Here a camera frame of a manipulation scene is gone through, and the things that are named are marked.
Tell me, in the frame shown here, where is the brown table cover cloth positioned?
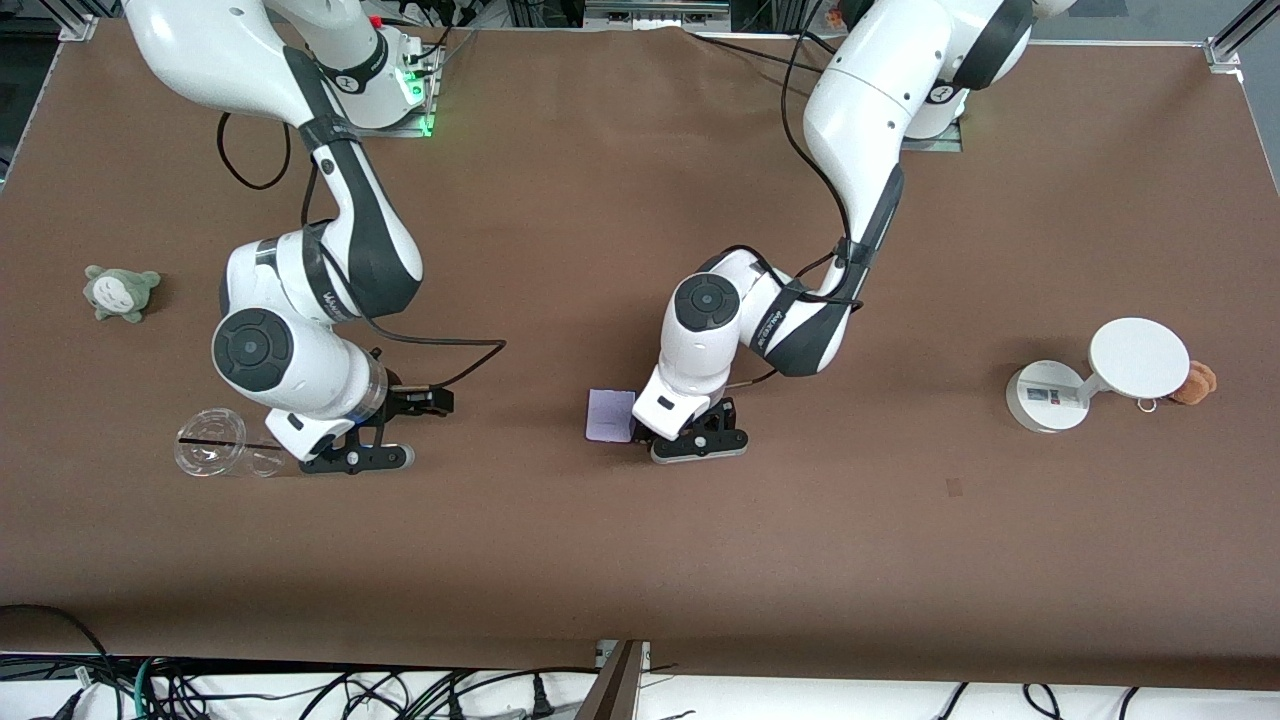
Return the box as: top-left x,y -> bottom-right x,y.
0,20 -> 1280,691

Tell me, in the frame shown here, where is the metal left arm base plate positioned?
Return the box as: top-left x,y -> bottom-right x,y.
900,120 -> 963,153

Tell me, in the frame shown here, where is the thick black floor cable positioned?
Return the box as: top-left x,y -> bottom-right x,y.
0,603 -> 109,666

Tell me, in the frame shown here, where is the grey green Totoro plush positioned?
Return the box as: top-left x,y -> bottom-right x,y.
83,264 -> 162,324

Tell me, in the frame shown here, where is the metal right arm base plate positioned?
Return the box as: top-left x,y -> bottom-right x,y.
380,30 -> 441,139

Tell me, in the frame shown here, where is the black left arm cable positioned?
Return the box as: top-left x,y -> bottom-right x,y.
720,25 -> 866,391

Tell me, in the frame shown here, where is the clear plastic lidded cup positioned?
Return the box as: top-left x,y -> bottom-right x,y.
173,407 -> 286,479

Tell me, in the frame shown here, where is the brown bear plush keychain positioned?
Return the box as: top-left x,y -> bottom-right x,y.
1170,360 -> 1219,407

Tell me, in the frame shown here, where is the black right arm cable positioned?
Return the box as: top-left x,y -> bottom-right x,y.
217,25 -> 507,393

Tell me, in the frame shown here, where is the brown support beam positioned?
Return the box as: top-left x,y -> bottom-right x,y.
575,640 -> 646,720

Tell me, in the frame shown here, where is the white round phone stand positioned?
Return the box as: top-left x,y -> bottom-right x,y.
1005,317 -> 1191,434

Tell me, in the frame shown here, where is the grey metal rail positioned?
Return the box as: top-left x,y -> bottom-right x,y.
585,0 -> 731,26

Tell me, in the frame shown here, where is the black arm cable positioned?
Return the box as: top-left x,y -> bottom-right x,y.
217,25 -> 507,393
720,25 -> 866,391

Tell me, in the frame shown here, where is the black cable across table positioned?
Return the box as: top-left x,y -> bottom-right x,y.
685,30 -> 836,81

